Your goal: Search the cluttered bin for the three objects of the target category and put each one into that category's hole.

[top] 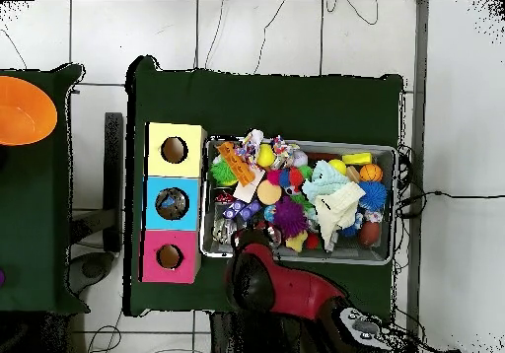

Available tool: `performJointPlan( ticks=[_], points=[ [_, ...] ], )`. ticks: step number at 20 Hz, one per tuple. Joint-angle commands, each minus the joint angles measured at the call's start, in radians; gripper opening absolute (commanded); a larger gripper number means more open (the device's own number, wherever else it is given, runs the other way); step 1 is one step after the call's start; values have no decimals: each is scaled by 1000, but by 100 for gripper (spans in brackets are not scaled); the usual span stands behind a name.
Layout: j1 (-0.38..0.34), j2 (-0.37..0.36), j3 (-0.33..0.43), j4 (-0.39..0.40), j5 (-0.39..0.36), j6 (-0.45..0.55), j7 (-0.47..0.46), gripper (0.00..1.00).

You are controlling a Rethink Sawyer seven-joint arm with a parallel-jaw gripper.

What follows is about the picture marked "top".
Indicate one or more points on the dark green table cloth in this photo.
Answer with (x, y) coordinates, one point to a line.
(276, 104)
(35, 211)

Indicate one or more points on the crushed silver can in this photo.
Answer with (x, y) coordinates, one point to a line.
(223, 228)

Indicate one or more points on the black upright panel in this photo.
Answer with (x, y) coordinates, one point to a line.
(113, 171)

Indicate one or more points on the large blue spiky ball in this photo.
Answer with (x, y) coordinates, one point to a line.
(374, 196)

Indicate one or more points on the colourful patterned cloth wad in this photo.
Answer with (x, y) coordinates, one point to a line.
(282, 148)

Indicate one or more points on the cream waffle cloth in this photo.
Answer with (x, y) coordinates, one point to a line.
(335, 211)

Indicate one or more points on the grey rounded base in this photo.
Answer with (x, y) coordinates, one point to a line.
(90, 268)

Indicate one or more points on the orange plastic grid toy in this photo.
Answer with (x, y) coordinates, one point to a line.
(236, 163)

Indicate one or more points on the purple spiky ball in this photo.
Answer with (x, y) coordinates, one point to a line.
(290, 215)

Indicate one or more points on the orange foam disc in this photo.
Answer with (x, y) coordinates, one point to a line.
(269, 192)

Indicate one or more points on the orange round object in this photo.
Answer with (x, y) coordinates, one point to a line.
(23, 110)

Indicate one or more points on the green spiky toy with eyes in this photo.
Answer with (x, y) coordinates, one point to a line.
(223, 171)

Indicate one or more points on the wooden three-hole box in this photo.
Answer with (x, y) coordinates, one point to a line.
(154, 211)

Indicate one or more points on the mint waffle cloth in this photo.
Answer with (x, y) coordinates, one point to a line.
(325, 181)

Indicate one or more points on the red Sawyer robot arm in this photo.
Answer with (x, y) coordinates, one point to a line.
(292, 286)

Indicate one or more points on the small orange basketball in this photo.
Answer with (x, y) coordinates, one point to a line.
(371, 172)

